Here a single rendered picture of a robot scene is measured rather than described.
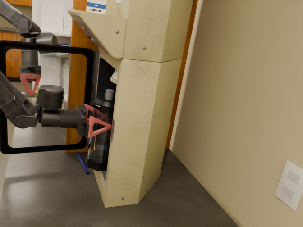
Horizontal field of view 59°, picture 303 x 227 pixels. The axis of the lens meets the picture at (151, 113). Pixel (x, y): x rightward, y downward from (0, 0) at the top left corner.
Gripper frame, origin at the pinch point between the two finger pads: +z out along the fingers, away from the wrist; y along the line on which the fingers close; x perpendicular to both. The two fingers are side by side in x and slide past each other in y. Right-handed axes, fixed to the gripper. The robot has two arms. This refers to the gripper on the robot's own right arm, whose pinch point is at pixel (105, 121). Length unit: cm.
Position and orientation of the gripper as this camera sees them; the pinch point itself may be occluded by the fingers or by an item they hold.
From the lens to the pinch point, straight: 89.9
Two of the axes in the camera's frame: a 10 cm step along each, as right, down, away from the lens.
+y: -3.6, -3.6, 8.6
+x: -2.1, 9.3, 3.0
